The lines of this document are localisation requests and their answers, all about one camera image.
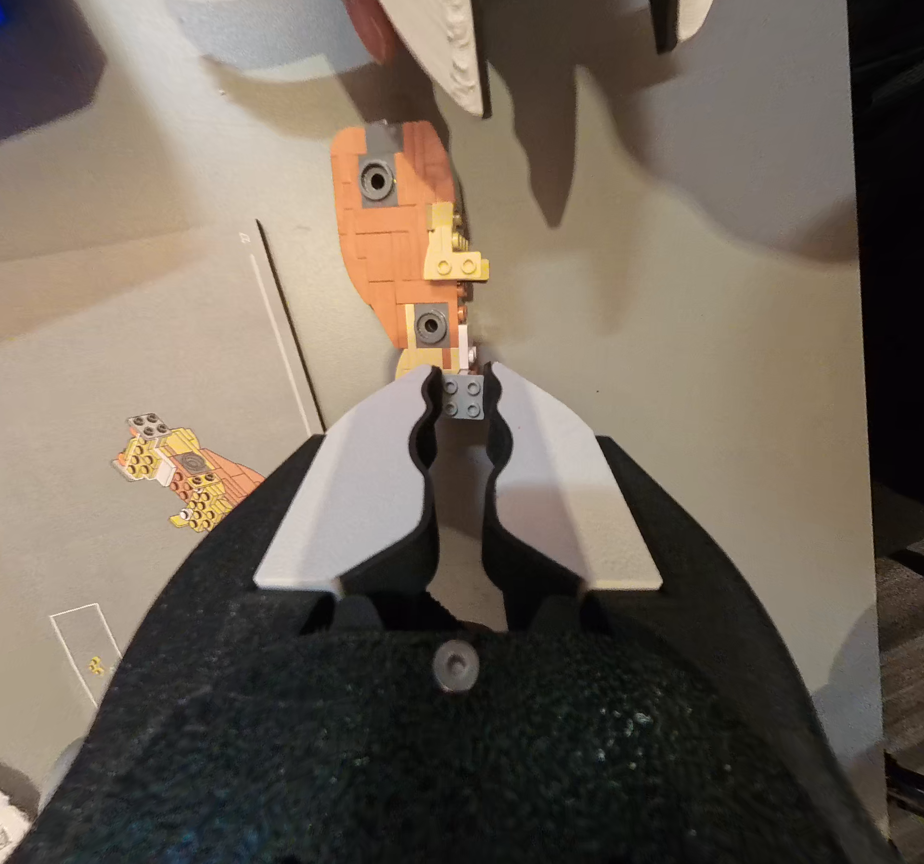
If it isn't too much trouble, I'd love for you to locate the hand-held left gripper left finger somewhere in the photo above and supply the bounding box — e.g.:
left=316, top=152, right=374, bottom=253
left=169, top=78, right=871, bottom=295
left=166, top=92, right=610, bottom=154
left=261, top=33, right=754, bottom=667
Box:
left=253, top=365, right=441, bottom=591

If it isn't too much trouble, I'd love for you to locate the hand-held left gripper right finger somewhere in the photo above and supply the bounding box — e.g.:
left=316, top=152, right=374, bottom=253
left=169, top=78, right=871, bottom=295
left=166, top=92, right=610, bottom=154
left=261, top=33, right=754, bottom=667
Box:
left=482, top=362, right=664, bottom=594

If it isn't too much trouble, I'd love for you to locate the small pale grey brick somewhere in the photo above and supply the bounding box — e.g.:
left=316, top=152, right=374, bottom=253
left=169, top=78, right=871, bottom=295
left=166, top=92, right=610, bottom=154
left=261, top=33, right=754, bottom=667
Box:
left=442, top=373, right=486, bottom=421

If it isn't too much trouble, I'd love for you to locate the orange tan brick model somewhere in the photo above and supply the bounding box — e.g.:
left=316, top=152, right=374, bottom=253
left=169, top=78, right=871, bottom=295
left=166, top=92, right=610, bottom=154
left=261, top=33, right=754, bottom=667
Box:
left=331, top=121, right=492, bottom=383

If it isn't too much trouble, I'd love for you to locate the person's right hand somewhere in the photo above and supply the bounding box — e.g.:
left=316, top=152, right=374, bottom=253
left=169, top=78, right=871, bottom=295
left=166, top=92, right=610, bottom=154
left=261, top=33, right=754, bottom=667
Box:
left=314, top=0, right=399, bottom=63

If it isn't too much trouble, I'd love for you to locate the grey instruction booklet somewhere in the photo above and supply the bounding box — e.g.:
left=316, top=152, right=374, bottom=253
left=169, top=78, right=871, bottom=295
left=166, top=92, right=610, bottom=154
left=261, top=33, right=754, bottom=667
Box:
left=0, top=218, right=326, bottom=807

